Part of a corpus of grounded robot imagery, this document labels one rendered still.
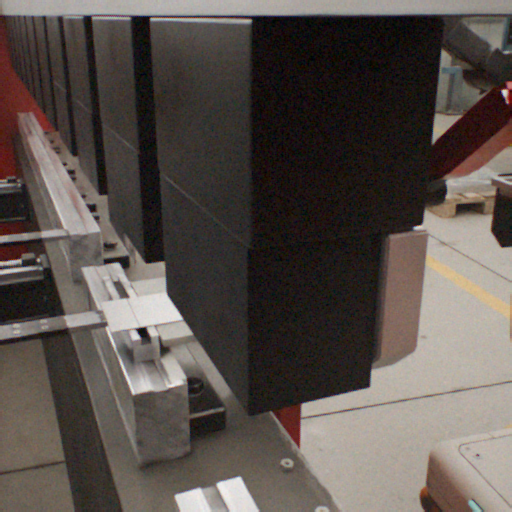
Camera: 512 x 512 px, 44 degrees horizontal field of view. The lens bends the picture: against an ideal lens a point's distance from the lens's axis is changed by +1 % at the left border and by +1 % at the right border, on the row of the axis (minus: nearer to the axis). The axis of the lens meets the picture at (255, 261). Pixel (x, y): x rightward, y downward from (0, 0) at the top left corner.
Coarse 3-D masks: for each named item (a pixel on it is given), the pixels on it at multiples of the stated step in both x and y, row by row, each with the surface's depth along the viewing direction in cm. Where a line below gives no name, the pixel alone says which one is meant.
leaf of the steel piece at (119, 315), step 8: (104, 304) 80; (112, 304) 80; (120, 304) 80; (128, 304) 80; (104, 312) 78; (112, 312) 77; (120, 312) 77; (128, 312) 77; (112, 320) 75; (120, 320) 75; (128, 320) 75; (136, 320) 75; (112, 328) 73; (120, 328) 73; (128, 328) 74; (136, 328) 74
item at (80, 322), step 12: (96, 312) 77; (12, 324) 74; (24, 324) 74; (36, 324) 74; (48, 324) 74; (60, 324) 74; (72, 324) 74; (84, 324) 74; (96, 324) 74; (0, 336) 71; (12, 336) 71; (24, 336) 71; (36, 336) 72; (48, 336) 73
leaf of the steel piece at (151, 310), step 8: (144, 296) 82; (152, 296) 82; (160, 296) 82; (136, 304) 80; (144, 304) 80; (152, 304) 80; (160, 304) 80; (168, 304) 80; (136, 312) 77; (144, 312) 77; (152, 312) 77; (160, 312) 77; (168, 312) 77; (176, 312) 77; (144, 320) 75; (152, 320) 75; (160, 320) 75; (168, 320) 75; (176, 320) 75
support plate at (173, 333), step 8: (144, 280) 87; (152, 280) 87; (160, 280) 87; (136, 288) 85; (144, 288) 85; (152, 288) 85; (160, 288) 85; (160, 328) 74; (168, 328) 74; (176, 328) 74; (184, 328) 74; (160, 336) 73; (168, 336) 72; (176, 336) 72; (184, 336) 72; (192, 336) 73; (168, 344) 72; (176, 344) 72
